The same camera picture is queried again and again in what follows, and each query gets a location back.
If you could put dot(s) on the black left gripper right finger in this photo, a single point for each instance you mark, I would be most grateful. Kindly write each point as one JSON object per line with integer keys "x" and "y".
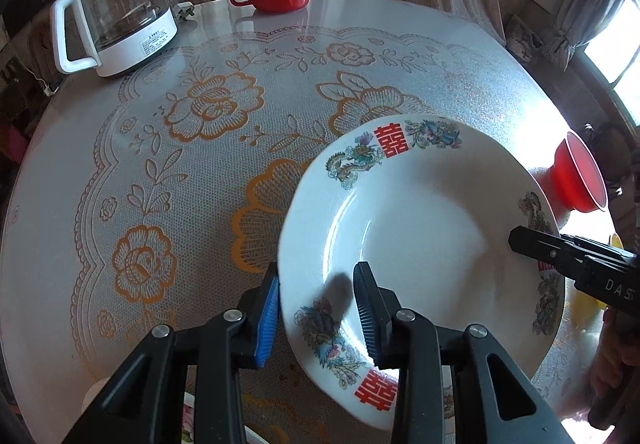
{"x": 494, "y": 402}

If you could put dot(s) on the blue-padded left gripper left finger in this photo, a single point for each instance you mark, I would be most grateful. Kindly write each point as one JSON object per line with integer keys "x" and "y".
{"x": 143, "y": 400}

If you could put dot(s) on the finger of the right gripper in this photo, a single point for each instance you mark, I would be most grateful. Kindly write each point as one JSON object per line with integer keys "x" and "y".
{"x": 541, "y": 246}

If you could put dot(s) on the red plastic bowl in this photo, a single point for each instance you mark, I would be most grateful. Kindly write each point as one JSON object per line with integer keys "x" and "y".
{"x": 576, "y": 177}

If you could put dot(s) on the white plate with red characters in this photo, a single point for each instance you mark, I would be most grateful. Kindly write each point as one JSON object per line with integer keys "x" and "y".
{"x": 429, "y": 203}

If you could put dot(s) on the yellow bowl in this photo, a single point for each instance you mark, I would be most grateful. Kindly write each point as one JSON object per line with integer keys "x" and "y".
{"x": 615, "y": 241}

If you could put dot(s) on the white plate with pink roses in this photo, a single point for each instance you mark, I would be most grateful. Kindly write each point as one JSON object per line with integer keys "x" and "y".
{"x": 187, "y": 434}

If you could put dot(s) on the person's right hand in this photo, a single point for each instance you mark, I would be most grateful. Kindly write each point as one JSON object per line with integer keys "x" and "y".
{"x": 614, "y": 373}

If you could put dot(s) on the lace tablecloth with gold flowers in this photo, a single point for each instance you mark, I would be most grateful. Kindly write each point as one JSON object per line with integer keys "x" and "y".
{"x": 158, "y": 197}

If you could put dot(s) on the printed sack on floor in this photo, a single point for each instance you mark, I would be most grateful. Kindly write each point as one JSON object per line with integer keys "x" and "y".
{"x": 521, "y": 41}

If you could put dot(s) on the grey window curtain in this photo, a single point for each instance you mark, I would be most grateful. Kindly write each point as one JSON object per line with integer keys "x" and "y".
{"x": 575, "y": 24}

